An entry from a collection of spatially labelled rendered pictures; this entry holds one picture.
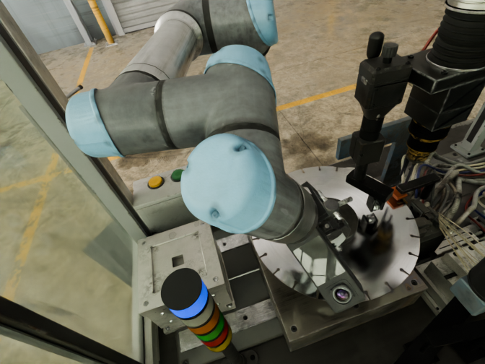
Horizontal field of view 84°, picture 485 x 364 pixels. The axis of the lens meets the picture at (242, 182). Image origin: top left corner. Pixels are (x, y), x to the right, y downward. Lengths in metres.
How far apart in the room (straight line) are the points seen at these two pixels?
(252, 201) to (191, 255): 0.46
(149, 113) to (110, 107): 0.04
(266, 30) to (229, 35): 0.08
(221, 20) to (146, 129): 0.38
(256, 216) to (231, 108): 0.10
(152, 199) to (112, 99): 0.51
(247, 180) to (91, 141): 0.19
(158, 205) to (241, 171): 0.62
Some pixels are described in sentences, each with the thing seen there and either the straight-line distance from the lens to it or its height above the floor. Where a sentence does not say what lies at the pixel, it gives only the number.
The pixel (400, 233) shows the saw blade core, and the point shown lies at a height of 0.95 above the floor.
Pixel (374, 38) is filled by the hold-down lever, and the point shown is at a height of 1.27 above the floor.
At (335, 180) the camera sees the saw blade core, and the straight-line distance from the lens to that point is 0.67.
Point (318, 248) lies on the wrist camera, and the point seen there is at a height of 1.12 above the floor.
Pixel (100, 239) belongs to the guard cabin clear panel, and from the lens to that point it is 0.64.
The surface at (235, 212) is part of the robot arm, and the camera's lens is 0.20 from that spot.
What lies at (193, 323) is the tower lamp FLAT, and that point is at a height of 1.11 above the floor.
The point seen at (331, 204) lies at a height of 1.00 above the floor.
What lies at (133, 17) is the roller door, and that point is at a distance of 6.30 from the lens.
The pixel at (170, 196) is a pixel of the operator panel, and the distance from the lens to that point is 0.78.
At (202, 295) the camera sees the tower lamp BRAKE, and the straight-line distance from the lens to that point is 0.31.
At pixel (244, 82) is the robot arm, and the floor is 1.31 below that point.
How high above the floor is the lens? 1.43
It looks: 46 degrees down
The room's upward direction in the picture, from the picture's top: 12 degrees counter-clockwise
